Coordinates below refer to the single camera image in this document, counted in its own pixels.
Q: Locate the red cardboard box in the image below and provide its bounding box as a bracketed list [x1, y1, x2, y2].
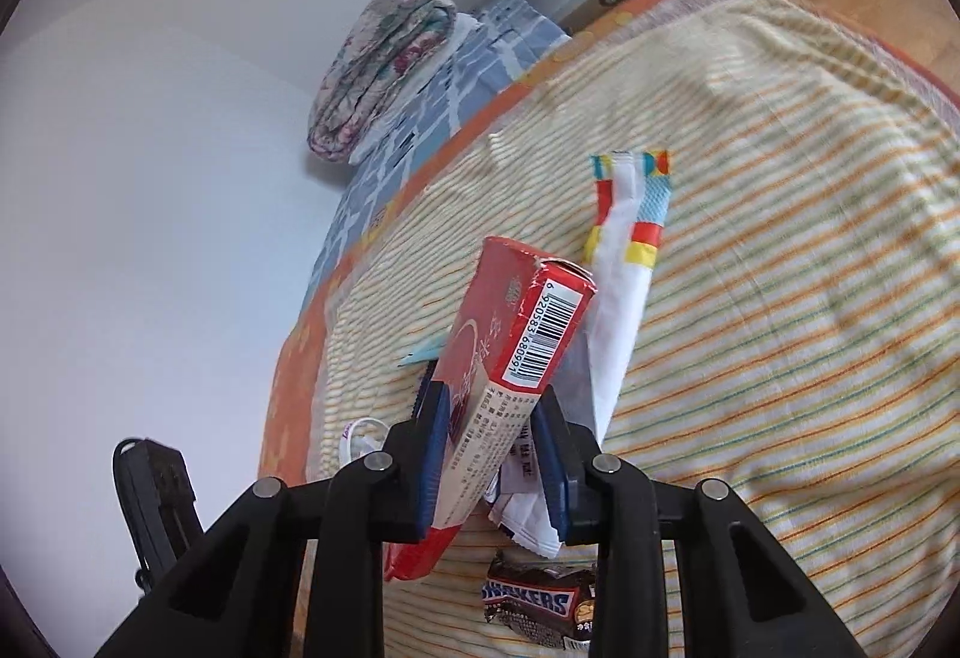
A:
[382, 236, 599, 582]

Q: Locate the white plastic bag colourful print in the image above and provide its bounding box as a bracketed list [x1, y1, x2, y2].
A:
[559, 149, 674, 453]

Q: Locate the white strap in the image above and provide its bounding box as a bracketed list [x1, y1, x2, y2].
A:
[339, 418, 391, 468]

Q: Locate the folded floral quilt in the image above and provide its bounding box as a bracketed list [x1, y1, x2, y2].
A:
[306, 0, 458, 162]

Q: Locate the striped cream blanket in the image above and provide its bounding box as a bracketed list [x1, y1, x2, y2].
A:
[289, 0, 960, 658]

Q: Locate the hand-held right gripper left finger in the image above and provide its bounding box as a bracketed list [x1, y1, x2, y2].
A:
[94, 379, 455, 658]

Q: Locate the brown chocolate bar wrapper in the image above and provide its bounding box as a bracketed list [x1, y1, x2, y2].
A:
[480, 549, 601, 655]

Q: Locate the teal tube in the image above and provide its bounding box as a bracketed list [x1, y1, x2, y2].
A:
[397, 337, 451, 370]

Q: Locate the white crumpled wrapper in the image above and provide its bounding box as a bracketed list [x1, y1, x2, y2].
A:
[486, 433, 565, 560]

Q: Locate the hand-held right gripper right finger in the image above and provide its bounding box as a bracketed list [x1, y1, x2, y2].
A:
[529, 386, 871, 658]

